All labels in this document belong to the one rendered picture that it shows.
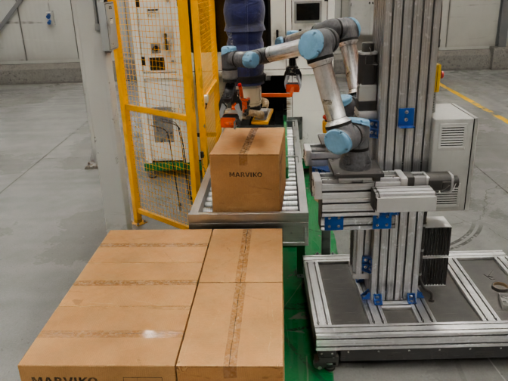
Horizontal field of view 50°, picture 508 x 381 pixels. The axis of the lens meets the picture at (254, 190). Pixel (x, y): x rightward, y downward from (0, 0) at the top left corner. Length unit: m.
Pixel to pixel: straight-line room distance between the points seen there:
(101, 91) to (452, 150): 2.28
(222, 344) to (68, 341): 0.62
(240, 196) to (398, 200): 1.06
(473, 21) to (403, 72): 9.95
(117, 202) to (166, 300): 1.67
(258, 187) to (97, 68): 1.39
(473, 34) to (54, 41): 8.70
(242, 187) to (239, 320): 1.05
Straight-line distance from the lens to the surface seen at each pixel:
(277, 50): 2.64
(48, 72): 12.50
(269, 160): 3.09
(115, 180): 4.00
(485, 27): 12.68
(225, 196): 3.20
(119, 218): 4.11
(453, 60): 12.39
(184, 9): 3.72
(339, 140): 2.36
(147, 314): 2.44
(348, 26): 3.10
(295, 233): 3.20
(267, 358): 2.13
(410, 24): 2.65
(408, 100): 2.70
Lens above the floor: 1.85
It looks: 21 degrees down
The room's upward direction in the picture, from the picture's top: 2 degrees counter-clockwise
